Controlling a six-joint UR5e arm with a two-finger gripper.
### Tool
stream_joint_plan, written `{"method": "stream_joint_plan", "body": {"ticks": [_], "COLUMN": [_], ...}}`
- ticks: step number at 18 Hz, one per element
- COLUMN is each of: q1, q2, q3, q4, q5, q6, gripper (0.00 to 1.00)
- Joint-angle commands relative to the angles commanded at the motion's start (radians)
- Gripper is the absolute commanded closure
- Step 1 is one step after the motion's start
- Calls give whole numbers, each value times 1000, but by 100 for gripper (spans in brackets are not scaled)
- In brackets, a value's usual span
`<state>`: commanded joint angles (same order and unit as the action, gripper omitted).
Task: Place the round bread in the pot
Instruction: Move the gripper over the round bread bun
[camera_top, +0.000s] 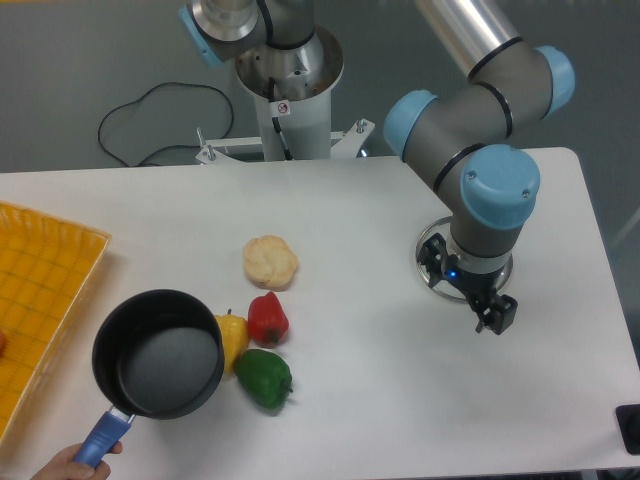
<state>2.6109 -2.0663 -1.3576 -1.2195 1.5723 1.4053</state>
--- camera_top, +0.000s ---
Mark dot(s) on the black pot blue handle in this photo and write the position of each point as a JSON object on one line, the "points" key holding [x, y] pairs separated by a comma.
{"points": [[158, 355]]}

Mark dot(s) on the red bell pepper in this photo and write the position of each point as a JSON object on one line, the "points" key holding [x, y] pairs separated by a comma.
{"points": [[267, 321]]}

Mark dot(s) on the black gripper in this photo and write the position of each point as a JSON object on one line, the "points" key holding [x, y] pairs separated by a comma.
{"points": [[450, 281]]}

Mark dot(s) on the yellow plastic basket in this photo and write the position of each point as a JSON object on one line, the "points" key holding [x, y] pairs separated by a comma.
{"points": [[46, 264]]}

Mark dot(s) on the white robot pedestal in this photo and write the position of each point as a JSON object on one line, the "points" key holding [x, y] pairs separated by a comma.
{"points": [[292, 94]]}

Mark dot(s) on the black device at table edge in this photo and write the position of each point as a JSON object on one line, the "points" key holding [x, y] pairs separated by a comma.
{"points": [[628, 418]]}

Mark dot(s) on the glass pot lid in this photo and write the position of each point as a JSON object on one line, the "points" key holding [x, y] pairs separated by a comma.
{"points": [[466, 261]]}

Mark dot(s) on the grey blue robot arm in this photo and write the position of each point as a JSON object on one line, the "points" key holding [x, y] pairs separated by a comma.
{"points": [[457, 146]]}

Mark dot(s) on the green bell pepper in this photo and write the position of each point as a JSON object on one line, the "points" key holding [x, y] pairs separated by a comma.
{"points": [[265, 377]]}

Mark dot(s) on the round bread roll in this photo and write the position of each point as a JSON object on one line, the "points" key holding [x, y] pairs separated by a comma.
{"points": [[269, 262]]}

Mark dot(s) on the yellow bell pepper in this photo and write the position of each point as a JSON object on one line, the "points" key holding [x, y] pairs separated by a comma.
{"points": [[235, 338]]}

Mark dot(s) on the person's hand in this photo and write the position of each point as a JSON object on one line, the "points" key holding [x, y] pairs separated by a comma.
{"points": [[62, 466]]}

